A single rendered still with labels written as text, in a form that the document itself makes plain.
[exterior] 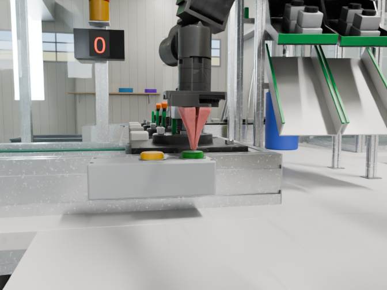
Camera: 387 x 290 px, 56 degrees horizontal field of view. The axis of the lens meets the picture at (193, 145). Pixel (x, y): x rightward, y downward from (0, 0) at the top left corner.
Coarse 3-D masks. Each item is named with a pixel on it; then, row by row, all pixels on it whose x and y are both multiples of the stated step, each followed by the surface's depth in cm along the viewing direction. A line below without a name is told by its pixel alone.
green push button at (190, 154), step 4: (184, 152) 62; (188, 152) 62; (192, 152) 62; (196, 152) 62; (200, 152) 62; (184, 156) 62; (188, 156) 62; (192, 156) 62; (196, 156) 62; (200, 156) 62
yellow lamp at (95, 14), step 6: (96, 0) 87; (102, 0) 88; (90, 6) 88; (96, 6) 88; (102, 6) 88; (108, 6) 89; (90, 12) 88; (96, 12) 88; (102, 12) 88; (108, 12) 90; (90, 18) 88; (96, 18) 88; (102, 18) 88; (108, 18) 90
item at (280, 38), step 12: (276, 0) 101; (288, 0) 101; (312, 0) 95; (276, 12) 103; (276, 24) 96; (324, 24) 87; (276, 36) 81; (288, 36) 79; (300, 36) 79; (312, 36) 79; (324, 36) 79; (336, 36) 79
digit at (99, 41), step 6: (90, 36) 88; (96, 36) 88; (102, 36) 88; (108, 36) 88; (90, 42) 88; (96, 42) 88; (102, 42) 88; (108, 42) 89; (90, 48) 88; (96, 48) 88; (102, 48) 88; (108, 48) 89; (90, 54) 88; (96, 54) 88; (102, 54) 89; (108, 54) 89
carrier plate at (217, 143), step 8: (136, 144) 78; (144, 144) 78; (152, 144) 78; (160, 144) 78; (168, 144) 78; (200, 144) 78; (208, 144) 78; (216, 144) 78; (224, 144) 78; (232, 144) 78; (240, 144) 78; (136, 152) 71; (168, 152) 72; (176, 152) 73
